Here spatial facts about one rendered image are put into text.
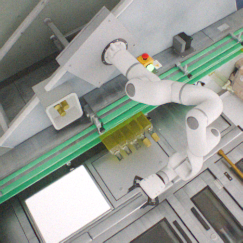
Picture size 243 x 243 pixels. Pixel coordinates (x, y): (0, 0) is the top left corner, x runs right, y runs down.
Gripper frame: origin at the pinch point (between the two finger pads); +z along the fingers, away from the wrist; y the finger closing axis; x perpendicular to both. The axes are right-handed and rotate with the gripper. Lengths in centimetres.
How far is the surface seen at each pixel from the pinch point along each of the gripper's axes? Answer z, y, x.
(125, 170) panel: -18.9, 18.5, -29.3
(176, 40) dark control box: -76, 56, 19
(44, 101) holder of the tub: 9, 63, 5
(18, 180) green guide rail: 35, 46, -31
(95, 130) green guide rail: -13.7, 44.5, -17.2
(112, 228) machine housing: 6.5, -3.2, -35.9
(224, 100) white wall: -386, 50, -242
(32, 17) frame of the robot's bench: -16, 120, 7
